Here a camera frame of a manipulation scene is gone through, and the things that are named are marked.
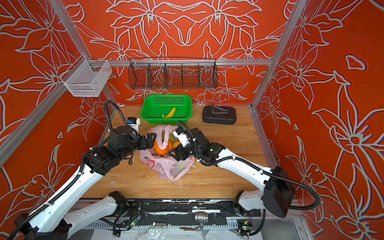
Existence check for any green plastic basket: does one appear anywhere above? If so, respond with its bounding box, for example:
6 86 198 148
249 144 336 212
141 95 192 125

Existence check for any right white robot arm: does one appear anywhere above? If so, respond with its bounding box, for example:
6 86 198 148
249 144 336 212
173 127 320 218

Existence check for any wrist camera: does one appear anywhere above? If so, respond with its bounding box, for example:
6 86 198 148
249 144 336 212
126 117 141 132
173 128 190 147

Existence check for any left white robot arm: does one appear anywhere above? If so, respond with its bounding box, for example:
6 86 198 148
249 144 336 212
8 100 157 240

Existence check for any yellow apple fruit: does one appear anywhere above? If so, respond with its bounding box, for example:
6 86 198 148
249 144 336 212
162 132 175 143

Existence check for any yellow banana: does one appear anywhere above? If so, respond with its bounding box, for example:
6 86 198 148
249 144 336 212
162 108 176 119

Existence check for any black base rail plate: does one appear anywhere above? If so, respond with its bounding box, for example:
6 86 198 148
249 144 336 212
128 199 262 217

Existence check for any orange fruit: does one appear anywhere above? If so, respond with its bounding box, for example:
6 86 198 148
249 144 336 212
153 139 174 156
173 141 181 148

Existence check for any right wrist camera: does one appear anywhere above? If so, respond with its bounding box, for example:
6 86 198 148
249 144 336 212
173 128 190 147

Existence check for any pink plastic bag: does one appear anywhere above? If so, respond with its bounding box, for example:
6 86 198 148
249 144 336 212
140 125 195 182

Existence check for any black wire wall basket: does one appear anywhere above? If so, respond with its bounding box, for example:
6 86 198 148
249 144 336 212
128 58 219 90

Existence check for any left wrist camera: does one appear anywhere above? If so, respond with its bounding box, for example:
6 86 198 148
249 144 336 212
126 117 141 132

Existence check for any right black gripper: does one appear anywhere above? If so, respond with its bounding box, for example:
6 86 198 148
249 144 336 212
165 141 203 162

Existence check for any clear plastic wall bin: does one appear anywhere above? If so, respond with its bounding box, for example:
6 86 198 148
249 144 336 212
61 60 112 97

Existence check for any black plastic tool case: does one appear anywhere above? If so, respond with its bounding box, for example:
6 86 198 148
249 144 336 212
202 105 237 125

